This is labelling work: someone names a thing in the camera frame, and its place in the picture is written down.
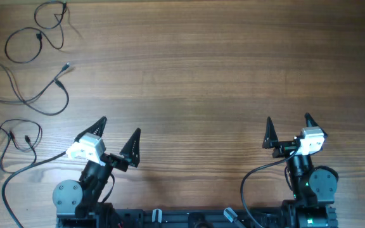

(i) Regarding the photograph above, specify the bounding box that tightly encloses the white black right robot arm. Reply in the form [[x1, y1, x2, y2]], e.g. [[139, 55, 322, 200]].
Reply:
[[262, 113, 339, 228]]

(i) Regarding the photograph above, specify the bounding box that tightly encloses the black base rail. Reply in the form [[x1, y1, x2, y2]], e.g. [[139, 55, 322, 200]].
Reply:
[[56, 204, 338, 228]]

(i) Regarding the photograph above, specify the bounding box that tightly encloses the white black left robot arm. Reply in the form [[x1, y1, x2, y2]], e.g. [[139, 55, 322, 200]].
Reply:
[[53, 117, 141, 227]]

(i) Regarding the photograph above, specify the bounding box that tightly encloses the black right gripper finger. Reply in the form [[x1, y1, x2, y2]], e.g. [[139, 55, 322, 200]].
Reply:
[[304, 112, 328, 138], [262, 117, 279, 149]]

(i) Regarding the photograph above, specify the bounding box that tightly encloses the black short cable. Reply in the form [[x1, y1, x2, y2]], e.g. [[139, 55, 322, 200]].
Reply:
[[0, 118, 43, 174]]

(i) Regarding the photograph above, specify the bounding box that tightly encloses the black long cable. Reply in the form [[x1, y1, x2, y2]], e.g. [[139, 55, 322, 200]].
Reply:
[[0, 58, 72, 117]]

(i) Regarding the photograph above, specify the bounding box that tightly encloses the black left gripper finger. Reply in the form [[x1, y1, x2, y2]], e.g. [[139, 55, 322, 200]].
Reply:
[[74, 116, 107, 142], [120, 128, 141, 167]]

